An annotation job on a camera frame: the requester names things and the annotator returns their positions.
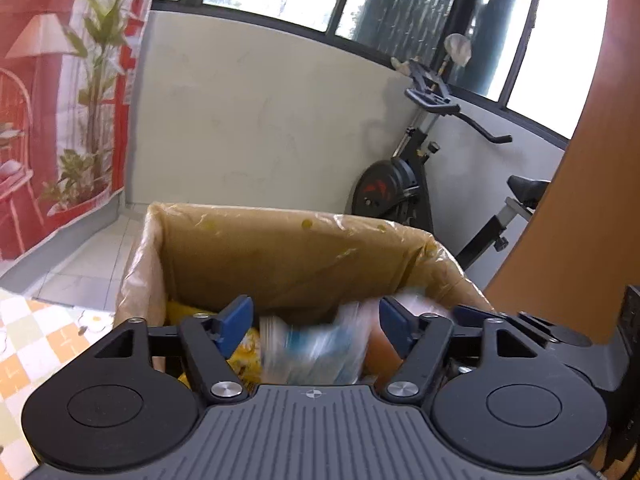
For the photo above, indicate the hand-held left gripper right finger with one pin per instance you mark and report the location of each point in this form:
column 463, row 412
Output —
column 395, row 325

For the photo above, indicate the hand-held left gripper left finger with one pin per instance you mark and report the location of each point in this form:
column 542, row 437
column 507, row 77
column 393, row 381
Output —
column 235, row 321

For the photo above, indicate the wooden panel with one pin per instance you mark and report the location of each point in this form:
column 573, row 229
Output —
column 590, row 185

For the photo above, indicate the white blue snack packet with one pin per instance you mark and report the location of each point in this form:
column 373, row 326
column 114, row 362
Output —
column 320, row 345

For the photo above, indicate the checkered tablecloth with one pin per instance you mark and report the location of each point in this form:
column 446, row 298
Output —
column 40, row 350

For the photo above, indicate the yellow snack packet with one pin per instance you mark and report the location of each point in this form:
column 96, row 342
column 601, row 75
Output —
column 247, row 360

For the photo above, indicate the black exercise bike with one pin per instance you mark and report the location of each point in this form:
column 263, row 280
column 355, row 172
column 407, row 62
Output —
column 395, row 185

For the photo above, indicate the printed room backdrop cloth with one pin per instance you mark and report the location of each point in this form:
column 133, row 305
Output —
column 55, row 110

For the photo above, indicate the cardboard box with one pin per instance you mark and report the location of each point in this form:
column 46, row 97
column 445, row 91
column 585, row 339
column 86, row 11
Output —
column 280, row 260

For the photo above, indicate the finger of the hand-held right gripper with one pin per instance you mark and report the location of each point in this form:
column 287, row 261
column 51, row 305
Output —
column 550, row 330

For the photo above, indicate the black framed window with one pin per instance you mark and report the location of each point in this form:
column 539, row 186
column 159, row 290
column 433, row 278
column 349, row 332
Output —
column 400, row 5

